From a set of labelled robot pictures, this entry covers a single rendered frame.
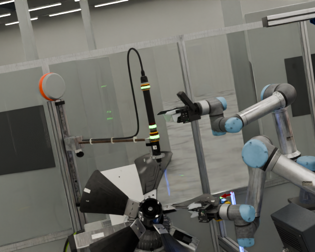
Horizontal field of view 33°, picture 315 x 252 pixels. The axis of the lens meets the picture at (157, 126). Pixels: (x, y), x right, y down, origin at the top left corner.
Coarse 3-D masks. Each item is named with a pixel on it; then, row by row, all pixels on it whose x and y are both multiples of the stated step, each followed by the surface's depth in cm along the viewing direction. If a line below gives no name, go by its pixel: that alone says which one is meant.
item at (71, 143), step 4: (68, 136) 303; (72, 136) 302; (76, 136) 298; (80, 136) 298; (64, 140) 300; (68, 140) 297; (72, 140) 295; (76, 140) 296; (80, 140) 298; (68, 144) 298; (72, 144) 296; (76, 144) 296; (80, 144) 298; (68, 148) 299; (72, 148) 297; (76, 148) 295; (80, 148) 298
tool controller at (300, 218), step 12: (288, 204) 214; (276, 216) 209; (288, 216) 204; (300, 216) 200; (312, 216) 196; (276, 228) 213; (288, 228) 199; (300, 228) 191; (312, 228) 190; (288, 240) 205; (300, 240) 193; (312, 240) 190
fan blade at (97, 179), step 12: (96, 180) 264; (108, 180) 263; (84, 192) 265; (96, 192) 264; (108, 192) 263; (120, 192) 262; (84, 204) 264; (96, 204) 264; (108, 204) 263; (120, 204) 262
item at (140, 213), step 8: (144, 200) 258; (152, 200) 258; (144, 208) 255; (152, 208) 256; (160, 208) 256; (136, 216) 264; (144, 216) 253; (152, 216) 254; (160, 216) 256; (144, 224) 258
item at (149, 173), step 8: (168, 152) 276; (136, 160) 283; (152, 160) 277; (168, 160) 272; (136, 168) 281; (144, 168) 277; (152, 168) 273; (144, 176) 275; (152, 176) 271; (160, 176) 268; (144, 184) 272; (152, 184) 268; (144, 192) 270
